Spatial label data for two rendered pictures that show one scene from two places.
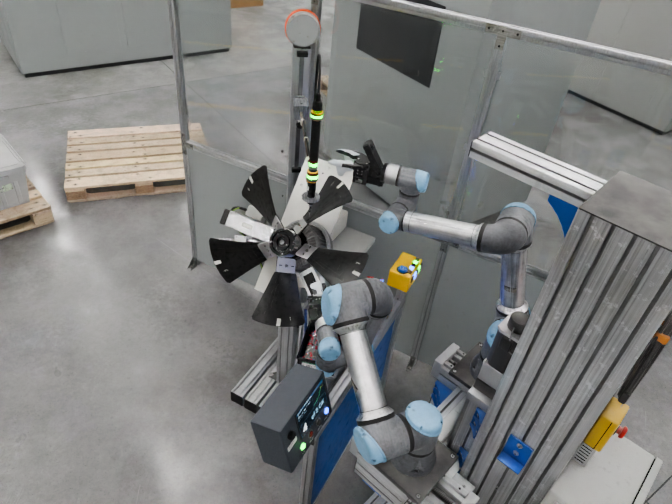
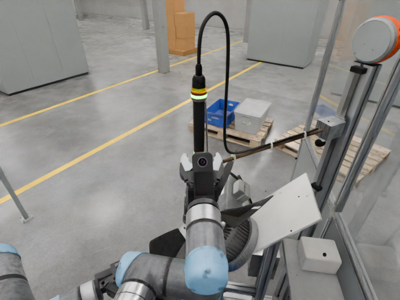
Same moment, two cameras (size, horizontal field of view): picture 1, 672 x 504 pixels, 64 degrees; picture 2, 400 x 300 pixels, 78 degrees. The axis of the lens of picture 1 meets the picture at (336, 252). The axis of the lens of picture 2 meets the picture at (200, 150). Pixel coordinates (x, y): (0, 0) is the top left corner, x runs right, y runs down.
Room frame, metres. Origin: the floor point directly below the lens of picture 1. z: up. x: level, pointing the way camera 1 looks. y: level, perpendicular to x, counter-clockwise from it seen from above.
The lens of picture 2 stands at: (1.62, -0.50, 2.06)
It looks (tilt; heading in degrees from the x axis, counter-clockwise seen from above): 34 degrees down; 75
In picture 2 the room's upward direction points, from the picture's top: straight up
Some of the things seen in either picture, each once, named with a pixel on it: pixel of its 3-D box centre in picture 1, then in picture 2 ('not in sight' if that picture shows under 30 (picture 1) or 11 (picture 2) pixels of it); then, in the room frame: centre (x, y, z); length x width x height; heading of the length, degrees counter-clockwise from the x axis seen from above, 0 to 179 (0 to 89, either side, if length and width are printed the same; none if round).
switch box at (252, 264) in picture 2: not in sight; (262, 260); (2.18, 0.19, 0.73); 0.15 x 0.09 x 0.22; 156
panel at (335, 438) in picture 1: (352, 408); not in sight; (1.55, -0.17, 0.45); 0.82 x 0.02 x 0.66; 156
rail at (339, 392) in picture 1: (362, 357); not in sight; (1.55, -0.17, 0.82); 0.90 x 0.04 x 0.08; 156
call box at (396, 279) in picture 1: (404, 272); not in sight; (1.91, -0.33, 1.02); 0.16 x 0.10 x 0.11; 156
